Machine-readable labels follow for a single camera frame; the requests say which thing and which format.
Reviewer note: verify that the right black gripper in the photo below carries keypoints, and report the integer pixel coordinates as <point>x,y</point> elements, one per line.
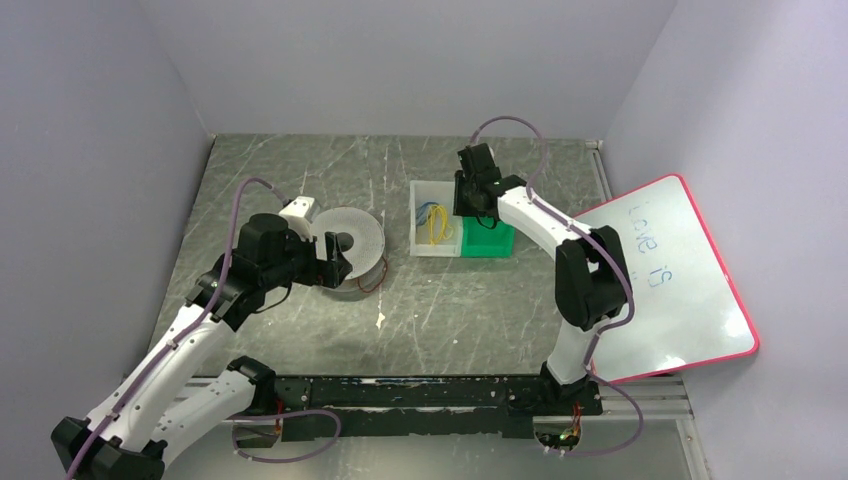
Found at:
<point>473,198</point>

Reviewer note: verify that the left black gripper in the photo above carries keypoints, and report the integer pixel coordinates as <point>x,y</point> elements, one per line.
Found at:
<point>323,266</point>

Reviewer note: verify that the white cable spool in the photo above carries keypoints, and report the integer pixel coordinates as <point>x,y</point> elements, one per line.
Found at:
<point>363,243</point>

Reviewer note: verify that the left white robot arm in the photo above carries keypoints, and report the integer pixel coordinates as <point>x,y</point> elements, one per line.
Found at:
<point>135,433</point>

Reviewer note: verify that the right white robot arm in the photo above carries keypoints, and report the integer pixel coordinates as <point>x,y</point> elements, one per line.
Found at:
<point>590,285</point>

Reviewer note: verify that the clear white plastic bin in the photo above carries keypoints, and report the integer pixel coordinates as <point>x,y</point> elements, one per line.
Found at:
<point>434,230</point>

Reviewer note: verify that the green plastic bin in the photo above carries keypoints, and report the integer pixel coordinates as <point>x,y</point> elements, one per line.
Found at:
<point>486,239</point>

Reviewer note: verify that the pink framed whiteboard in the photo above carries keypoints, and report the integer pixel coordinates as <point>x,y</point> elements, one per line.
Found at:
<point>688,312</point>

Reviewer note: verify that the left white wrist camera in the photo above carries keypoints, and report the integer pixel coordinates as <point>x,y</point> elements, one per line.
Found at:
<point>300,214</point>

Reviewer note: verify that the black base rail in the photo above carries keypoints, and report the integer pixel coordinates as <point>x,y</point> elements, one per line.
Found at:
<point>349,406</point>

